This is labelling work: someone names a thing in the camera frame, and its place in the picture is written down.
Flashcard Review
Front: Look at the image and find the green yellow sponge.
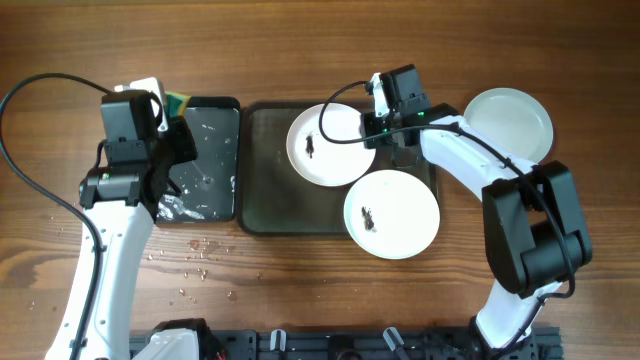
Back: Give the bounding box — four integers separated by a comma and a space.
165, 92, 191, 118

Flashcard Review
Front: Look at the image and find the white plate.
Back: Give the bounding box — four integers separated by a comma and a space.
286, 103, 376, 187
343, 170, 441, 260

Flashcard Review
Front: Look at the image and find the pale green plate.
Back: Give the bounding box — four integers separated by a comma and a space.
464, 88, 554, 163

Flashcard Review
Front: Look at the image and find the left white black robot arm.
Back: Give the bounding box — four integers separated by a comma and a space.
46, 89, 197, 359

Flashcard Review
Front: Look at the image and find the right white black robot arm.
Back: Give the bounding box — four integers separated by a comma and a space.
360, 104, 592, 358

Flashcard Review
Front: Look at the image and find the small black water tray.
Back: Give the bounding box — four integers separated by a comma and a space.
157, 97, 241, 224

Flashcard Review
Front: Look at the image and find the large dark serving tray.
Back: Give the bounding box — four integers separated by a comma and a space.
235, 101, 438, 236

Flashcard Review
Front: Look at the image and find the black mounting rail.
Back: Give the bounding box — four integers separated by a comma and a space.
129, 327, 564, 360

